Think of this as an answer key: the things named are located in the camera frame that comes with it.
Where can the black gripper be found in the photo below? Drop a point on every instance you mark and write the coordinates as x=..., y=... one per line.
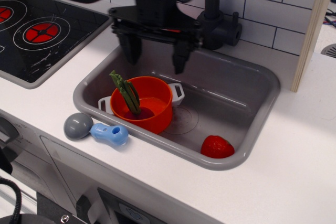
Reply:
x=158, y=20

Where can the purple toy beet green stem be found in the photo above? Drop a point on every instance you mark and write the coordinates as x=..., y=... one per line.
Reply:
x=131, y=98

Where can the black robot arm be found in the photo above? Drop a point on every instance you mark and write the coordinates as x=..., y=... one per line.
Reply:
x=156, y=20

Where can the grey plastic sink basin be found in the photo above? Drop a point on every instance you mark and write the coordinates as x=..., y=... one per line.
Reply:
x=226, y=102

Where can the dark grey toy faucet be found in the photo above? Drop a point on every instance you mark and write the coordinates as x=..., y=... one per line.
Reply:
x=217, y=30

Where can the grey and blue toy scoop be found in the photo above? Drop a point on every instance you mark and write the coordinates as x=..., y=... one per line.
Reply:
x=80, y=125

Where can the red toy strawberry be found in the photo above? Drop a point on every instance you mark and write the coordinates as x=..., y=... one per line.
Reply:
x=215, y=146

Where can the black toy stove top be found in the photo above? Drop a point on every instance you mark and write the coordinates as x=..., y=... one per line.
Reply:
x=39, y=36

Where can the light wooden side panel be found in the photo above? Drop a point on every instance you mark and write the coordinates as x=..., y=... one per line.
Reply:
x=310, y=40

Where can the grey oven knob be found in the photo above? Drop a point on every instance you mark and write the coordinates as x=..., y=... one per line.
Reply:
x=8, y=132

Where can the grey round floor vent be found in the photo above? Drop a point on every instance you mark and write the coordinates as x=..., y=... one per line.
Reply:
x=329, y=50

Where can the orange toy pot white handles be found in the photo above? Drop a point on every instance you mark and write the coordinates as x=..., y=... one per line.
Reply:
x=155, y=94

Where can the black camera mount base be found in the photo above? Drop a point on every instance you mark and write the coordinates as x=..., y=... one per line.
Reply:
x=47, y=212

